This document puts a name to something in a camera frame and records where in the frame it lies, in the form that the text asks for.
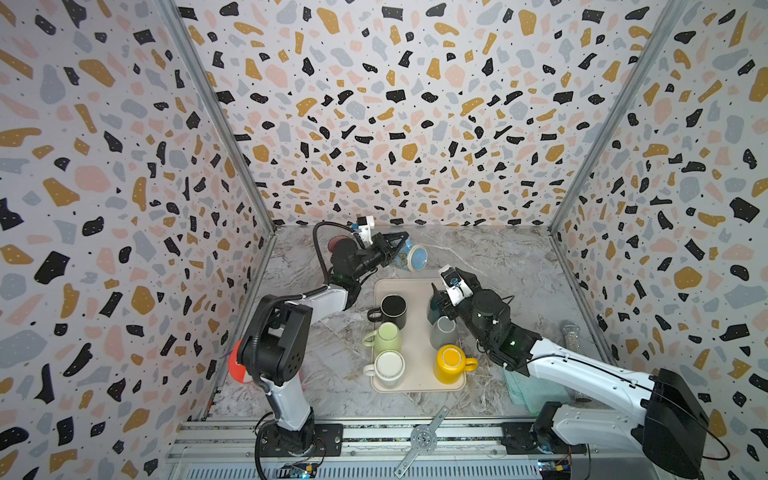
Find blue butterfly mug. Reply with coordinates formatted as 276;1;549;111
401;238;428;272

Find black mug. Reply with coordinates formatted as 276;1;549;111
367;294;407;330

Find pink mug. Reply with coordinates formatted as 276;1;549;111
328;235;357;254

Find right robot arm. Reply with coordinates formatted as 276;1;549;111
434;266;709;479

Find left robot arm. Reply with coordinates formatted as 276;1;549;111
234;222;409;455

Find dark green mug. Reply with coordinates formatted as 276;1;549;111
427;294;442;325

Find grey mug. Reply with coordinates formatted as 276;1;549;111
430;316;458;350

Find yellow mug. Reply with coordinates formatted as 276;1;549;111
434;344;479;385

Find light green mug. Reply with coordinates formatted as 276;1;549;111
362;322;402;356

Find white mug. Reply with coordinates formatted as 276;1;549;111
363;350;406;389

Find beige plastic tray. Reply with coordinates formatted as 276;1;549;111
370;278;466;393

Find glitter filled glass tube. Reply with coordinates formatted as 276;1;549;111
561;322;582;353

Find light green cloth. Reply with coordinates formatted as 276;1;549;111
503;370;571;416

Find red shark toy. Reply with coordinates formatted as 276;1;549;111
227;340;253;384

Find left black corrugated cable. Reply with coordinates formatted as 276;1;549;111
311;220;361;286

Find metal perforated bracket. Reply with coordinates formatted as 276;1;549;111
394;406;450;479

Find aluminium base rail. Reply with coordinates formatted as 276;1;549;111
158;417;669;479

